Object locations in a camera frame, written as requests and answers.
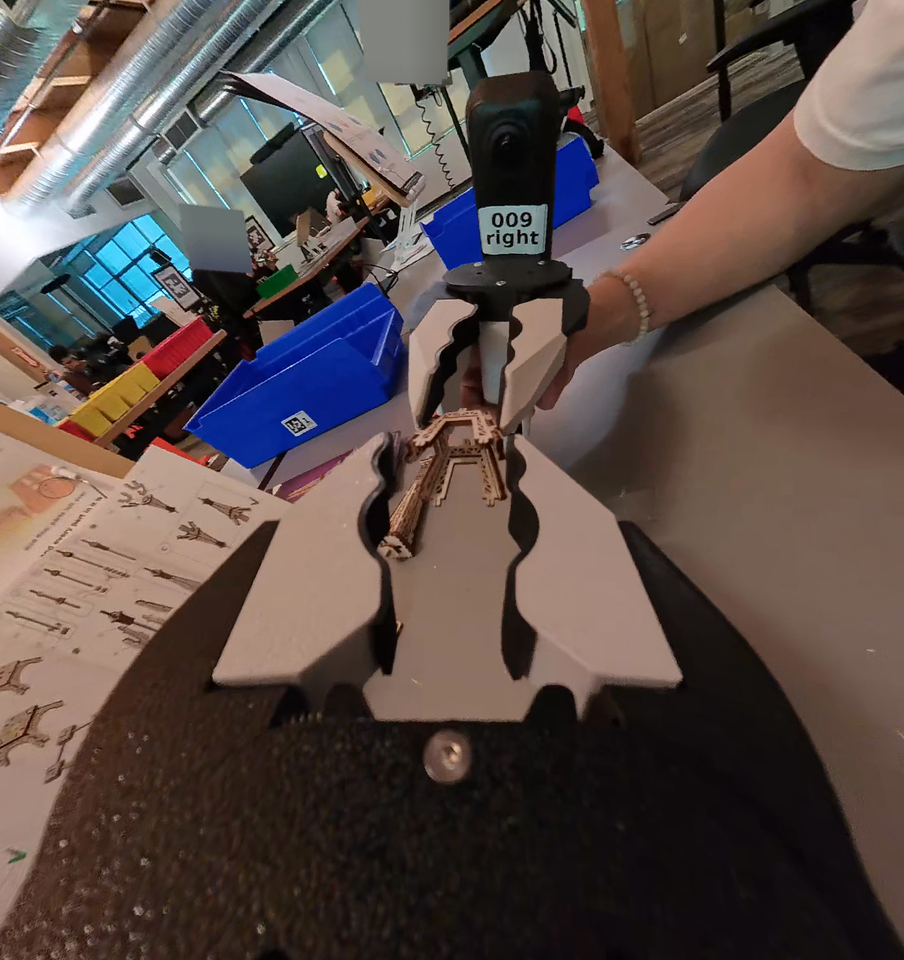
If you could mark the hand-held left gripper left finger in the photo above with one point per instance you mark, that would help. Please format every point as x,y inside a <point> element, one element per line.
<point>302,600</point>

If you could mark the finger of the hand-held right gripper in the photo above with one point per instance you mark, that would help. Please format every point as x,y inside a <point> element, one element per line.
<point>433,352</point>
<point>538,352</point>

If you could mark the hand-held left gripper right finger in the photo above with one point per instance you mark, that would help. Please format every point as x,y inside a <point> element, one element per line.
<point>594,600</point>

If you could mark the wooden tower section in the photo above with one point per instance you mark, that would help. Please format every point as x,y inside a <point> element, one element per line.
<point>414,510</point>

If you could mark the person's right forearm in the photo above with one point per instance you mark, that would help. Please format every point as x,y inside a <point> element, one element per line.
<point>736,225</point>

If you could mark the person's right hand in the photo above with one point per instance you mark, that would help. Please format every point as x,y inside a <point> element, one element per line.
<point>602,322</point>

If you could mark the purple puzzle box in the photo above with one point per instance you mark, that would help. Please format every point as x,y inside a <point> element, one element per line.
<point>309,480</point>

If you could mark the small round metal lid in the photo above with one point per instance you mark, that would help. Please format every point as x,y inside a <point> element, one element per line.
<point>634,241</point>

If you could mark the paper sheet on white stand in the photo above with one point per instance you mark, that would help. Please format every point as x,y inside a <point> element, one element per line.
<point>362,142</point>

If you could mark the white assembly instruction sheet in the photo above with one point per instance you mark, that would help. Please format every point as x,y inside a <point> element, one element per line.
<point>159,540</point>

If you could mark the small black device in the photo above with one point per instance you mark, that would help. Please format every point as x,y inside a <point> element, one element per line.
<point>663,213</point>

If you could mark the green plastic bin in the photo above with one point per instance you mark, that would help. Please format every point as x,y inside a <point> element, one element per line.
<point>275,283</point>

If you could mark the blue plastic bin with tag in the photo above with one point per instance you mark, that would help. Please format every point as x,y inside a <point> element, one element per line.
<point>257,420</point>

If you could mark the black office chair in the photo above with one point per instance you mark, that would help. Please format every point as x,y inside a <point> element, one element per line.
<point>721,157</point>

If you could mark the black monitor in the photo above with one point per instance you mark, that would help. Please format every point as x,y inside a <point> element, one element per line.
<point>287,180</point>

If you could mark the black white marker board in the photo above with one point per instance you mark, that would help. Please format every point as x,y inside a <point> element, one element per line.
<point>176,286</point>

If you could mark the printed sheet with yellow pictures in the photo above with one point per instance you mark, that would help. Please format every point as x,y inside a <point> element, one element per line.
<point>17,510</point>

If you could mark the white printed t-shirt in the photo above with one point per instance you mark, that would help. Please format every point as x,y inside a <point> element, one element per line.
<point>871,90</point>

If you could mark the silver air duct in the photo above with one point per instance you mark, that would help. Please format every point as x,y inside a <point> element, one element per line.
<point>122,90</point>

